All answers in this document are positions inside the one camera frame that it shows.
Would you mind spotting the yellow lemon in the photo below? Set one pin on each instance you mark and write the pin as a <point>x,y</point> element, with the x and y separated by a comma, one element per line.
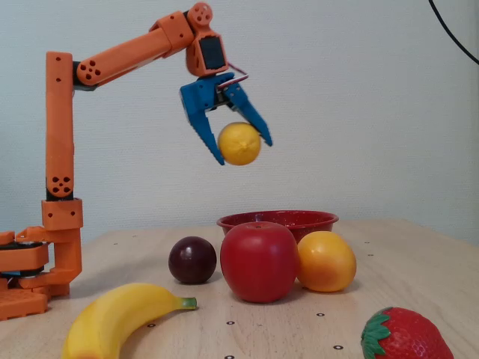
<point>239,146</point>

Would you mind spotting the red speckled bowl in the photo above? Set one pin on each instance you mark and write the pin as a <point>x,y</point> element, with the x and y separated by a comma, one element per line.
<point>295,218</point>

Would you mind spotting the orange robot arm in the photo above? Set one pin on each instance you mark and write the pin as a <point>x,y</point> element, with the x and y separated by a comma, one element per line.
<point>60,149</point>

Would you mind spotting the dark purple plum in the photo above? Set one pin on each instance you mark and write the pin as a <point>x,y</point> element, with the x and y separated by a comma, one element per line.
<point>192,260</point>

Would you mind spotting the yellow banana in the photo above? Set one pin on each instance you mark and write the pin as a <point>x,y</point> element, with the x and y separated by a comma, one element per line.
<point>112,318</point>

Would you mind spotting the orange fruit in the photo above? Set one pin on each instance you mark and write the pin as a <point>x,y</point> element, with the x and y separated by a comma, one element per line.
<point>325,261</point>

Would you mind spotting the red apple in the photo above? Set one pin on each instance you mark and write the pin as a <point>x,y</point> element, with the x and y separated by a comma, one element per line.
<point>258,261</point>

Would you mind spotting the red strawberry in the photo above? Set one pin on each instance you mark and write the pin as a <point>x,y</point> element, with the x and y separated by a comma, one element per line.
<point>408,336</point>

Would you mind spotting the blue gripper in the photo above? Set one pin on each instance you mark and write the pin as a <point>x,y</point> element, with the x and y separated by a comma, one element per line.
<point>197,98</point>

